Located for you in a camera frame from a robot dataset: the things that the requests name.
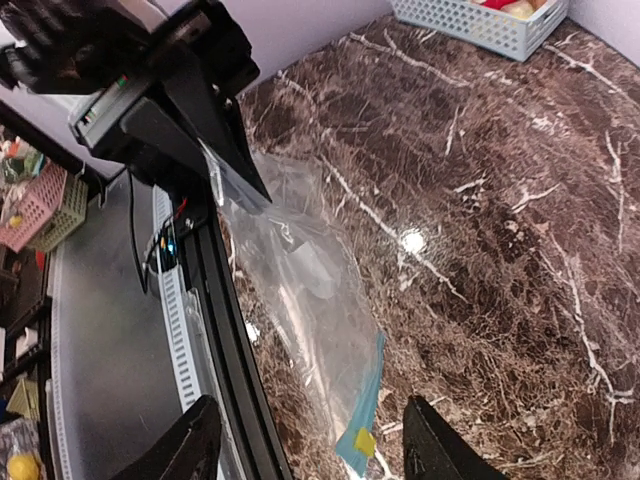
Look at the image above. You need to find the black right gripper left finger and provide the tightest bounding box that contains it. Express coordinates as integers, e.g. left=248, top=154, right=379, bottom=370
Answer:
left=112, top=395, right=222, bottom=480

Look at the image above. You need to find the black front table rail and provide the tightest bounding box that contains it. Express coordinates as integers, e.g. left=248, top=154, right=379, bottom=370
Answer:
left=176, top=180, right=292, bottom=479

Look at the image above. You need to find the white slotted cable duct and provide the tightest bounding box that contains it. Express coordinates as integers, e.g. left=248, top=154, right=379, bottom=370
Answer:
left=50, top=177, right=200, bottom=479

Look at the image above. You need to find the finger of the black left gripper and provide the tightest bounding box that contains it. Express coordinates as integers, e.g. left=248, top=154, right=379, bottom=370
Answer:
left=162, top=64, right=272, bottom=203
left=119, top=97, right=209, bottom=200

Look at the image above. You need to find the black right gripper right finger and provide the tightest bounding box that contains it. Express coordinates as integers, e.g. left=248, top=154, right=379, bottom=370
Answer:
left=402, top=395, right=507, bottom=480

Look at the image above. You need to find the clear zip top bag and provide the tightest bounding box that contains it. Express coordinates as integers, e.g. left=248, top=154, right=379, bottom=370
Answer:
left=202, top=146, right=385, bottom=476

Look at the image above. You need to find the light blue plastic basket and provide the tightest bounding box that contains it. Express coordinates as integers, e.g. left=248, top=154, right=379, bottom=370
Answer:
left=390, top=1, right=569, bottom=62

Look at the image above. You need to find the pink plastic basket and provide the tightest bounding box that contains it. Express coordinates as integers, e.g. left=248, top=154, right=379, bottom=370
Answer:
left=1, top=162, right=68, bottom=253

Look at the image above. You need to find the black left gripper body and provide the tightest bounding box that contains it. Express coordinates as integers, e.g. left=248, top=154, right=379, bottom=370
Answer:
left=69, top=1, right=260, bottom=172

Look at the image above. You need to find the green plastic basket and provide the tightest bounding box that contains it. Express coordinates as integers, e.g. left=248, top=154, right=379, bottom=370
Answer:
left=28, top=176, right=88, bottom=253

